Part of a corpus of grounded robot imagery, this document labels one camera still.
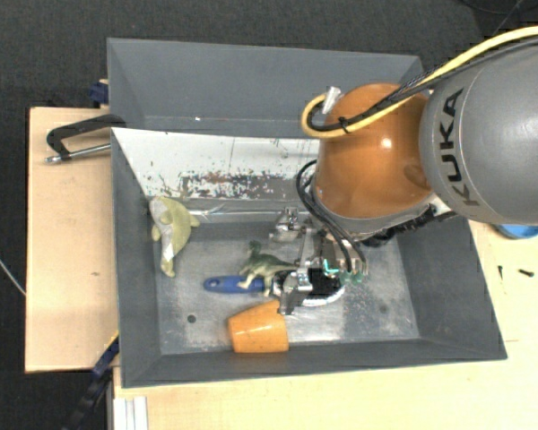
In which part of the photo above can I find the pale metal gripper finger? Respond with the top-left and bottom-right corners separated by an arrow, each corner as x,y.
270,205 -> 308,244
277,270 -> 314,317

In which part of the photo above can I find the green toy dinosaur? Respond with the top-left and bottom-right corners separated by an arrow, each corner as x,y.
237,239 -> 298,297

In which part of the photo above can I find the orange cup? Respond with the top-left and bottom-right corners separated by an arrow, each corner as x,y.
226,298 -> 291,355

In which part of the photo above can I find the grey metal bin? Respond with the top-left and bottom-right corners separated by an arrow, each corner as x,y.
106,37 -> 508,389

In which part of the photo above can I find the yellow-green plush toy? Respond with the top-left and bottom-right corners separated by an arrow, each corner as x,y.
148,194 -> 202,279

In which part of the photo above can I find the brown cardboard board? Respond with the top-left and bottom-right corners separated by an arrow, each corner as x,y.
24,107 -> 120,374

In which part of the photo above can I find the blue handled tool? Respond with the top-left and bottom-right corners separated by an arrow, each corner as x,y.
203,274 -> 271,295

